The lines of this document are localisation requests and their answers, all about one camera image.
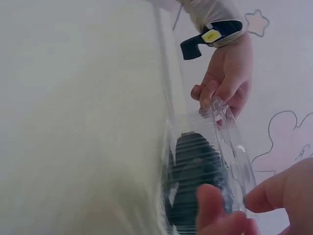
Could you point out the person's right hand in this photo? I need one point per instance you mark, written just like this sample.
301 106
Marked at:
297 186

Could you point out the person's left forearm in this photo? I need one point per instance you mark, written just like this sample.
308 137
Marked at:
220 11

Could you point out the dark green object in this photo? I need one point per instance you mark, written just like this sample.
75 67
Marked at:
193 171

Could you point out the person's left hand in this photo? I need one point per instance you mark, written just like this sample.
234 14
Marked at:
236 63

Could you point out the person's left thumb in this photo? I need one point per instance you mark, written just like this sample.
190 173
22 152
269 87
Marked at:
230 88

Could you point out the clear plastic container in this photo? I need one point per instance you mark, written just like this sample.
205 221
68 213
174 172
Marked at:
232 156

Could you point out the black wrist band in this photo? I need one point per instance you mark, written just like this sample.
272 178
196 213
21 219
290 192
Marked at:
226 28

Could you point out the person's left fingers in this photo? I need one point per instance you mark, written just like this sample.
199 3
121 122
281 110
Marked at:
206 95

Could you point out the person's right thumb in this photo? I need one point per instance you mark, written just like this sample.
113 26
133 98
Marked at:
265 198

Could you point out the person's right fingers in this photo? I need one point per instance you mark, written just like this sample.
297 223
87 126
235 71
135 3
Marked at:
210 208

